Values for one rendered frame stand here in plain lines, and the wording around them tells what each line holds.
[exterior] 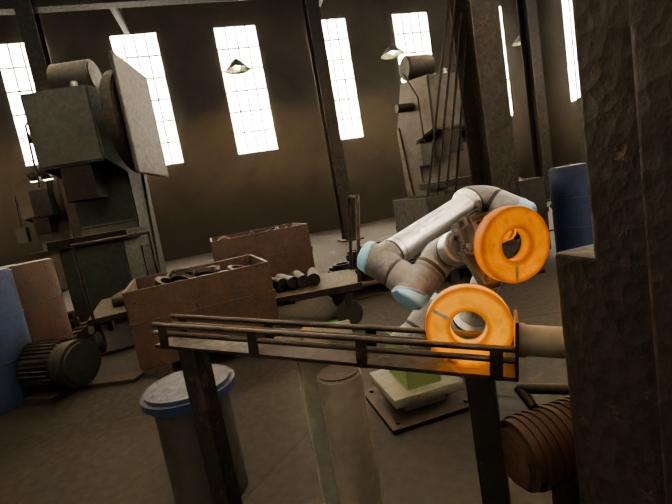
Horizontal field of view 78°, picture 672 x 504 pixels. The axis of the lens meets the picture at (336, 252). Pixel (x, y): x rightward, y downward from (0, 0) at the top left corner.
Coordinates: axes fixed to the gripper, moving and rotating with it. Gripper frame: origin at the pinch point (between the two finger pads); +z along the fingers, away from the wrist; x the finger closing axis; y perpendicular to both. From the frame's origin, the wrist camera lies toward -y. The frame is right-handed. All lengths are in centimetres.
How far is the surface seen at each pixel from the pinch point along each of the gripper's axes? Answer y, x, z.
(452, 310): -11.3, -17.6, 2.7
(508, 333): -17.4, -9.8, 5.3
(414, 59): 327, 240, -449
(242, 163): 476, -18, -1078
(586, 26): 13.2, -16.0, 44.5
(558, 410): -33.3, -2.8, 2.2
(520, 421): -33.0, -10.7, 2.2
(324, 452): -46, -41, -60
